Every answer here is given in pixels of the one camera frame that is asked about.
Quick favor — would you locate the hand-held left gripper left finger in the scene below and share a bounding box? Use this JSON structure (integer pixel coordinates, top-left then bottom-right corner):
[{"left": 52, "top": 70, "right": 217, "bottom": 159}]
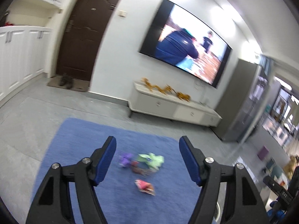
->
[{"left": 25, "top": 136, "right": 117, "bottom": 224}]

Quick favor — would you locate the purple plastic wrapper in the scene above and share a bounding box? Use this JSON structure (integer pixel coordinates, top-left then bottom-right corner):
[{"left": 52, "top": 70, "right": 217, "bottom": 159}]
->
[{"left": 119, "top": 153, "right": 135, "bottom": 169}]

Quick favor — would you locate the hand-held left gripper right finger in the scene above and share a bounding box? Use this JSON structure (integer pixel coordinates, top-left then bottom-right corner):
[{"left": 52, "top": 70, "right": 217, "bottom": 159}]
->
[{"left": 179, "top": 136, "right": 268, "bottom": 224}]

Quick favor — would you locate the pink snack wrapper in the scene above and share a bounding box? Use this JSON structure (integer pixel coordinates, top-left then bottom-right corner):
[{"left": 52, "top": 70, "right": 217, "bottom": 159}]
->
[{"left": 134, "top": 179, "right": 156, "bottom": 196}]

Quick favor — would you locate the white and grey television stand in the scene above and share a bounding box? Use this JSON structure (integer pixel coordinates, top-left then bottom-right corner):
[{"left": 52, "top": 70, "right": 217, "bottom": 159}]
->
[{"left": 128, "top": 81, "right": 222, "bottom": 127}]

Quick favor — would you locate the brown doormat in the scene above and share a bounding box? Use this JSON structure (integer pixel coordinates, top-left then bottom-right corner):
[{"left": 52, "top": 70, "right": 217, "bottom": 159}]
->
[{"left": 47, "top": 75, "right": 90, "bottom": 92}]

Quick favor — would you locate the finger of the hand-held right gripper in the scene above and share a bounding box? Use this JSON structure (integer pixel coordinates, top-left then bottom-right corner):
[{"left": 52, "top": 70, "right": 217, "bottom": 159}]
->
[{"left": 267, "top": 202, "right": 284, "bottom": 218}]

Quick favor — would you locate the white lower cabinet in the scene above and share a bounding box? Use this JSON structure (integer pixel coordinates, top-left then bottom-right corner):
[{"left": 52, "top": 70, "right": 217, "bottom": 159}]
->
[{"left": 0, "top": 26, "right": 53, "bottom": 103}]

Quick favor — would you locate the dark brown entrance door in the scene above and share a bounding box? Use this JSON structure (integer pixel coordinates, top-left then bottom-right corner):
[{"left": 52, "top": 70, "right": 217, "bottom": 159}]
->
[{"left": 56, "top": 0, "right": 125, "bottom": 82}]

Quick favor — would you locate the glass balcony door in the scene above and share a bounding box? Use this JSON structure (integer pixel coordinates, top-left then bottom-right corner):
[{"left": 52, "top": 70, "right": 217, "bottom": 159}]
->
[{"left": 262, "top": 86, "right": 299, "bottom": 146}]

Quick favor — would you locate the grey refrigerator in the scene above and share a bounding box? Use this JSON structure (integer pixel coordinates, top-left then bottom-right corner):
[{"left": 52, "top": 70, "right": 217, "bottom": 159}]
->
[{"left": 215, "top": 58, "right": 263, "bottom": 143}]

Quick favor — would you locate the wall-mounted television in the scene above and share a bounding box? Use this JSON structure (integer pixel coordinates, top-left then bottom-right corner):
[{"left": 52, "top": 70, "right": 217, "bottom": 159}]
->
[{"left": 139, "top": 0, "right": 233, "bottom": 88}]

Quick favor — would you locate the blue fluffy rug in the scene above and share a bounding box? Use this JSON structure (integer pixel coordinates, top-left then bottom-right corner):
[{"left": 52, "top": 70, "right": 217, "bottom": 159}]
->
[{"left": 30, "top": 118, "right": 221, "bottom": 224}]

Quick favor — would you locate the purple stool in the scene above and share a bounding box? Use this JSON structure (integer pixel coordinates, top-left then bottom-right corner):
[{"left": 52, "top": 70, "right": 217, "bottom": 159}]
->
[{"left": 257, "top": 145, "right": 269, "bottom": 160}]

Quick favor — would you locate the small dark red wrapper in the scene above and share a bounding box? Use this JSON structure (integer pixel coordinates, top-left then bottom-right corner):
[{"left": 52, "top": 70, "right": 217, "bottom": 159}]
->
[{"left": 130, "top": 161, "right": 155, "bottom": 176}]

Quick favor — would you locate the green wrapper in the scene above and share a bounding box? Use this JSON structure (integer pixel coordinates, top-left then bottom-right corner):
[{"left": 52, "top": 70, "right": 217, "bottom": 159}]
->
[{"left": 137, "top": 152, "right": 165, "bottom": 172}]

